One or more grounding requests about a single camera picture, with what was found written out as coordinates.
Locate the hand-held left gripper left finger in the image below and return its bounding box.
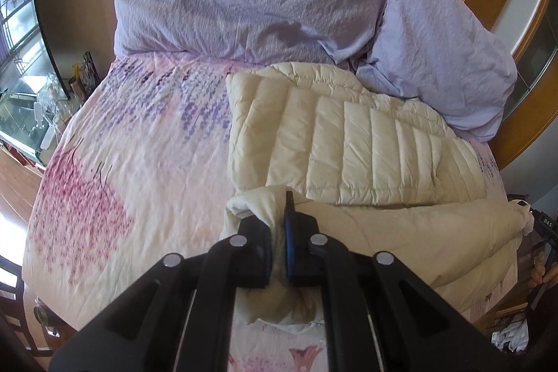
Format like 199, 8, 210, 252
49, 216, 274, 372

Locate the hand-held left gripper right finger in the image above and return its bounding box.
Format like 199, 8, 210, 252
283, 191, 508, 372

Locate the cream puffer jacket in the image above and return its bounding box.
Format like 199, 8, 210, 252
220, 62, 533, 327

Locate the person's right hand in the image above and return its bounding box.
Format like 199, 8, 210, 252
530, 251, 558, 290

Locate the crumpled white plastic bag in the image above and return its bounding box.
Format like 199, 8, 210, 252
490, 313, 530, 355

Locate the floral pink bed sheet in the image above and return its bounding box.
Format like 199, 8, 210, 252
22, 50, 519, 372

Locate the glass cabinet door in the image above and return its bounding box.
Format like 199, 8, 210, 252
492, 0, 558, 124

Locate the lavender crinkled pillow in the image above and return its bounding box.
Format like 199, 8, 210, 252
355, 0, 518, 144

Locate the glass jar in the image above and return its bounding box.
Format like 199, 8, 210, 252
34, 297, 62, 339

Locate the dark wooden chair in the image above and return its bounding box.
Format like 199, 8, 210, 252
0, 254, 48, 359

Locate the cluttered side table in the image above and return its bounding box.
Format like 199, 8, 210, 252
26, 52, 105, 164

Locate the clear plastic bag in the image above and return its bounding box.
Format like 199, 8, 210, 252
37, 78, 83, 124

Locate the window with black frame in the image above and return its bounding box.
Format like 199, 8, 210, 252
0, 0, 73, 100

